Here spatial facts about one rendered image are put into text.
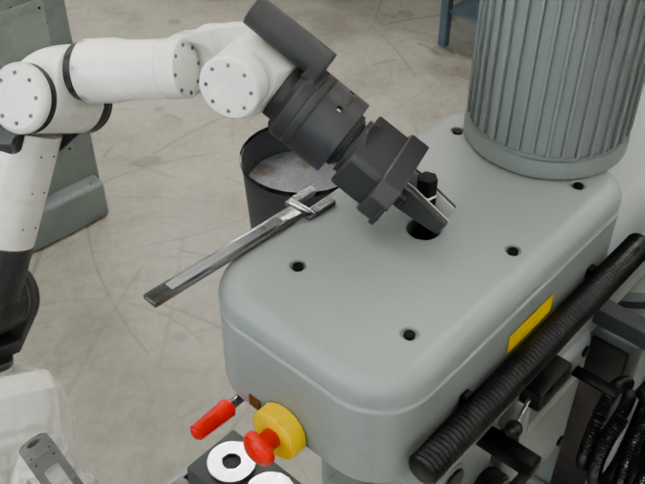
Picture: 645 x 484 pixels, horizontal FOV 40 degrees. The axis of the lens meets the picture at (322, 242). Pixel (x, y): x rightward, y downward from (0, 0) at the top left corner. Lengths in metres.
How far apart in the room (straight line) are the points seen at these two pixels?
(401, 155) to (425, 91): 4.04
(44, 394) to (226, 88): 0.48
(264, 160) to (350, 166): 2.60
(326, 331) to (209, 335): 2.65
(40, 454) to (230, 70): 0.47
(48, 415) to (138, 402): 2.13
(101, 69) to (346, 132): 0.28
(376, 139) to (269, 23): 0.16
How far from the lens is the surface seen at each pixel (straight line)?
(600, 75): 1.00
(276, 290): 0.88
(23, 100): 1.02
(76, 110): 1.05
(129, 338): 3.52
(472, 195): 1.02
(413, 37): 5.50
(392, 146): 0.93
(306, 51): 0.89
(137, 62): 0.97
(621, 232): 1.25
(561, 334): 1.00
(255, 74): 0.88
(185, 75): 0.97
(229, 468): 1.68
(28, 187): 1.08
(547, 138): 1.03
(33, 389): 1.16
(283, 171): 3.42
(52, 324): 3.65
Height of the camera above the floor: 2.50
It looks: 40 degrees down
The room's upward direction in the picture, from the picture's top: straight up
